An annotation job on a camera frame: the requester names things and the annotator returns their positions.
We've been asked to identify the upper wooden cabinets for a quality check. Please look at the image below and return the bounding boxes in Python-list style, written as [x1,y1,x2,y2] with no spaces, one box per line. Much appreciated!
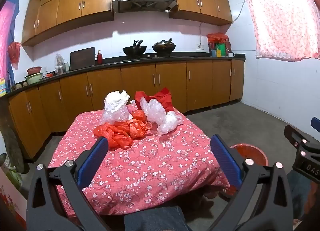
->
[21,0,233,47]

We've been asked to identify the pink hanging cloth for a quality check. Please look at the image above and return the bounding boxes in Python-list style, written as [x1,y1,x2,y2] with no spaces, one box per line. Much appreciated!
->
[0,0,20,92]

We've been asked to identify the red floral tablecloth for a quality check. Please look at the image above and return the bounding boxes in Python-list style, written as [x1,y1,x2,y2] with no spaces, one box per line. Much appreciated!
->
[47,104,237,218]

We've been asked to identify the large red plastic basin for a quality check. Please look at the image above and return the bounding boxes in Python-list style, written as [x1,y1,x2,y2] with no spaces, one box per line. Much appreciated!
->
[229,143,268,169]

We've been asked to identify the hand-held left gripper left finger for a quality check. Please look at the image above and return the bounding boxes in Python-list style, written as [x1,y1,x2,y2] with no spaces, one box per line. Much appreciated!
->
[26,136,110,231]

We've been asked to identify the red hanging plastic bag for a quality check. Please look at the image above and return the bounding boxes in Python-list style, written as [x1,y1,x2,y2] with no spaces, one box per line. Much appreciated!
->
[7,41,22,70]

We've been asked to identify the wooden cabinets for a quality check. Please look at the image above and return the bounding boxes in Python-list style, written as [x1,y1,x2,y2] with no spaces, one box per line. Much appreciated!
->
[9,60,245,159]
[21,0,233,47]

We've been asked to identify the green box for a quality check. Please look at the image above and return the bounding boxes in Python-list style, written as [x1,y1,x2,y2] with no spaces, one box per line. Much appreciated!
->
[215,43,227,57]

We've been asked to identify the black wok with lid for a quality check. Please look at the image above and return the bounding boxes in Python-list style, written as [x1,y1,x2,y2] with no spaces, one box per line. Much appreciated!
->
[152,38,176,55]

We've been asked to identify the person's left leg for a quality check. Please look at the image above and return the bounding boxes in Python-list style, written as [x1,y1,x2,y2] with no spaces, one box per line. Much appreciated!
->
[124,206,193,231]

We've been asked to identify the black countertop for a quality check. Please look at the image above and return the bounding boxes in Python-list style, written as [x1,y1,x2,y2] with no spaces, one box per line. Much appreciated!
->
[0,53,246,99]

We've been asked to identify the floral poster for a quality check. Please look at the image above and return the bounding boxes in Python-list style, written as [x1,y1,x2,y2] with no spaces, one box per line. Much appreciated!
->
[0,166,27,229]

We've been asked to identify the red paper sheet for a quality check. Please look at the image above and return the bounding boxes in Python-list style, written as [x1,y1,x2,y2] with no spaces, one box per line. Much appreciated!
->
[134,87,174,113]

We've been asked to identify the person's right leg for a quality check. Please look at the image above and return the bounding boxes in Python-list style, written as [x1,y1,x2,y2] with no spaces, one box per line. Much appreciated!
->
[286,170,313,221]

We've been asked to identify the white power cable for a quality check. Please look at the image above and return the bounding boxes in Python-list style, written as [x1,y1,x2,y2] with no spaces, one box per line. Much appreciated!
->
[199,0,247,45]

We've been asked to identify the small orange plastic bag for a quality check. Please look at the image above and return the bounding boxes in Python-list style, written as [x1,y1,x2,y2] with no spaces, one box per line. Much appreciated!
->
[129,110,152,139]

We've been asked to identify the person's leg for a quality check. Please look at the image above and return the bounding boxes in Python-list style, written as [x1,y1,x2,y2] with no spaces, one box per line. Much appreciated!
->
[286,170,313,221]
[124,206,193,231]

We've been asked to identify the large bubble wrap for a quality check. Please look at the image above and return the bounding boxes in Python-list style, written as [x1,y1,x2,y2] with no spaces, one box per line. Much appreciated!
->
[140,96,167,125]

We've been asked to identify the tall clear plastic bag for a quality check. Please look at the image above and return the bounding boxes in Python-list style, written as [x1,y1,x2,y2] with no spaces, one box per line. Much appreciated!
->
[55,53,67,74]

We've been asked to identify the lower wooden cabinets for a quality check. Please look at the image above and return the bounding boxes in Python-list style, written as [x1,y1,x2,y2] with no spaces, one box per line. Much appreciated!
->
[9,60,245,159]

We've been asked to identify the dark cutting board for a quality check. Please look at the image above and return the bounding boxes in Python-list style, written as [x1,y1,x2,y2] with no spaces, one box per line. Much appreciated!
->
[70,47,96,71]

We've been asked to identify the large orange plastic bag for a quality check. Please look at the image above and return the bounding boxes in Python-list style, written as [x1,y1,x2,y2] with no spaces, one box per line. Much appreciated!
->
[93,121,134,150]

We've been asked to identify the pink floral curtain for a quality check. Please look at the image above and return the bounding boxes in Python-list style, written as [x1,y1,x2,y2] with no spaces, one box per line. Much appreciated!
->
[240,0,320,62]

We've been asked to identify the white plastic bag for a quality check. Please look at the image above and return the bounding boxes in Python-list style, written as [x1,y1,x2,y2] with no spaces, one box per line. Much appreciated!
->
[104,90,131,112]

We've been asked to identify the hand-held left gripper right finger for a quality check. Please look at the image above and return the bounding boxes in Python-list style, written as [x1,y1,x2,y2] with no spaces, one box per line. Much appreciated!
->
[210,134,293,231]

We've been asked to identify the small bubble wrap sheet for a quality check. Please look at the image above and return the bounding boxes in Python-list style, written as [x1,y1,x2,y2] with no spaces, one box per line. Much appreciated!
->
[101,107,133,124]

